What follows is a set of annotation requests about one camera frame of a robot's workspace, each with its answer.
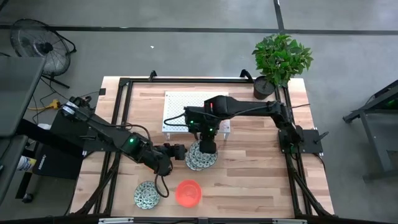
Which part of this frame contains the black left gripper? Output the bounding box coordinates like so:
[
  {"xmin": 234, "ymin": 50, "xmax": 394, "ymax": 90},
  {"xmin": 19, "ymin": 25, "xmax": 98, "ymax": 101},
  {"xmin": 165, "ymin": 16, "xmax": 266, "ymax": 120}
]
[{"xmin": 160, "ymin": 142, "xmax": 188, "ymax": 162}]

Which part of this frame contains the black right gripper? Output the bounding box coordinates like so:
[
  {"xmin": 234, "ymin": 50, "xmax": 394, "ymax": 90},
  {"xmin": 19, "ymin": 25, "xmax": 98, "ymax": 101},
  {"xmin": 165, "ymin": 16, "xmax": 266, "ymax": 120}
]
[{"xmin": 198, "ymin": 130, "xmax": 218, "ymax": 154}]

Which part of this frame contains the teal bowl patterned inside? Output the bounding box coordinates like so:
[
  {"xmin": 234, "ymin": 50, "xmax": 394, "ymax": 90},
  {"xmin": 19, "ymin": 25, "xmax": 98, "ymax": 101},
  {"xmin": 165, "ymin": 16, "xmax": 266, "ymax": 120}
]
[
  {"xmin": 185, "ymin": 151, "xmax": 206, "ymax": 172},
  {"xmin": 134, "ymin": 180, "xmax": 161, "ymax": 210},
  {"xmin": 187, "ymin": 139, "xmax": 218, "ymax": 169}
]

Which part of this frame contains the white perforated metal rack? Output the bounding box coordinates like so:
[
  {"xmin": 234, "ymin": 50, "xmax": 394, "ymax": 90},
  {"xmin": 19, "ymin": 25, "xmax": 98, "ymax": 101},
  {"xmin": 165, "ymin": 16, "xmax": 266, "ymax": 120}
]
[{"xmin": 161, "ymin": 91, "xmax": 231, "ymax": 141}]

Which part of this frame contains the black plant pot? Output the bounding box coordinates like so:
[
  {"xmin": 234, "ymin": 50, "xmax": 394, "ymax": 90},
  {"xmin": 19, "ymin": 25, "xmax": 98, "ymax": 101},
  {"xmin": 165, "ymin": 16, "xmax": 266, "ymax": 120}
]
[{"xmin": 253, "ymin": 75, "xmax": 277, "ymax": 101}]

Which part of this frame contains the white aluminium bar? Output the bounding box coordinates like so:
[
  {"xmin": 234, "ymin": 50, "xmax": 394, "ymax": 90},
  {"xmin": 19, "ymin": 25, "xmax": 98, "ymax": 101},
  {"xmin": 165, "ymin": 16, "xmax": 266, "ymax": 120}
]
[
  {"xmin": 272, "ymin": 218, "xmax": 308, "ymax": 224},
  {"xmin": 98, "ymin": 217, "xmax": 135, "ymax": 224}
]

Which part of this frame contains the green leafy plant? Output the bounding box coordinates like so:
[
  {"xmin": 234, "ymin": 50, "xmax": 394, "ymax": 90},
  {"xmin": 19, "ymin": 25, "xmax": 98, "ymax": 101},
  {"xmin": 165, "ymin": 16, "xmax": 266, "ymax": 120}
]
[{"xmin": 251, "ymin": 33, "xmax": 314, "ymax": 88}]

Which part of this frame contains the flat black laptop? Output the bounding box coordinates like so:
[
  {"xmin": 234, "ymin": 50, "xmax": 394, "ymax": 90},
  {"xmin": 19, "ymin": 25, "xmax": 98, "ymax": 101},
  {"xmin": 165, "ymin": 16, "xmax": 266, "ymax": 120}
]
[{"xmin": 50, "ymin": 109, "xmax": 91, "ymax": 147}]

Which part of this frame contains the black computer case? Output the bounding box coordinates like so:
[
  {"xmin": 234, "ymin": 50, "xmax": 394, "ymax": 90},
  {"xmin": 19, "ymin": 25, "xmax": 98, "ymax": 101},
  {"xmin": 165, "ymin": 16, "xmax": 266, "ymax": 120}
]
[{"xmin": 32, "ymin": 145, "xmax": 85, "ymax": 180}]

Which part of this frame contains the black metal stand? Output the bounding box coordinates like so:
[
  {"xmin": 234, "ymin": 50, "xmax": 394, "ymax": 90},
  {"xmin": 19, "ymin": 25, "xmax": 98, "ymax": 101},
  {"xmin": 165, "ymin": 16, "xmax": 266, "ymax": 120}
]
[{"xmin": 343, "ymin": 79, "xmax": 398, "ymax": 182}]

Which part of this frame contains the white labelled bottle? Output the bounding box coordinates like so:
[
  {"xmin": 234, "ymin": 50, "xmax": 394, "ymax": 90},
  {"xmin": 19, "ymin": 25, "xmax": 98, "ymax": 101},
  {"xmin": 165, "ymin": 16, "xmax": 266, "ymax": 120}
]
[{"xmin": 17, "ymin": 155, "xmax": 37, "ymax": 172}]

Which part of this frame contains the black floor fan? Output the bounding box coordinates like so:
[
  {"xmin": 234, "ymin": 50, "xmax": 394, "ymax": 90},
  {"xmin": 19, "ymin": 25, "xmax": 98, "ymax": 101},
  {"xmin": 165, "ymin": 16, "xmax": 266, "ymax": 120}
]
[{"xmin": 9, "ymin": 18, "xmax": 77, "ymax": 90}]

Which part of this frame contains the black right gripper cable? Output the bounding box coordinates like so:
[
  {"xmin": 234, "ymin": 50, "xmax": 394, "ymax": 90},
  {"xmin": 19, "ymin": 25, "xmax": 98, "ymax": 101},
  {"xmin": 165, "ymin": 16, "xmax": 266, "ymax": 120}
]
[{"xmin": 163, "ymin": 112, "xmax": 189, "ymax": 128}]

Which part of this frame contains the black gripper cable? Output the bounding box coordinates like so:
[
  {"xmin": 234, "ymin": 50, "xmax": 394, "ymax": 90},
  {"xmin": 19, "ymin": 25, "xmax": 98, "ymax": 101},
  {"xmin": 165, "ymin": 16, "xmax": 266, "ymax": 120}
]
[
  {"xmin": 154, "ymin": 169, "xmax": 170, "ymax": 199},
  {"xmin": 163, "ymin": 112, "xmax": 189, "ymax": 128}
]

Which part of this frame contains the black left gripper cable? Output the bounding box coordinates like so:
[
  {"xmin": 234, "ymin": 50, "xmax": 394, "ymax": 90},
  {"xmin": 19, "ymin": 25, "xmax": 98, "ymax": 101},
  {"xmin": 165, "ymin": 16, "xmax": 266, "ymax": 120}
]
[{"xmin": 154, "ymin": 169, "xmax": 170, "ymax": 199}]

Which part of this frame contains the black aluminium table frame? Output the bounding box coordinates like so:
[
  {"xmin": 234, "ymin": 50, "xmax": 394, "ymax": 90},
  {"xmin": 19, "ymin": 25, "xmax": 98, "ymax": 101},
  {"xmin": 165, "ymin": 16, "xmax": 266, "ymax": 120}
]
[{"xmin": 70, "ymin": 70, "xmax": 335, "ymax": 218}]

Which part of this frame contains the yellow power cord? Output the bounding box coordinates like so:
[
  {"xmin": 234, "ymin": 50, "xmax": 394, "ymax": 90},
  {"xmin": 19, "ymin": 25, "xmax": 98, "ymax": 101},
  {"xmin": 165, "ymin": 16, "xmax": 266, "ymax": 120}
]
[{"xmin": 27, "ymin": 98, "xmax": 62, "ymax": 111}]

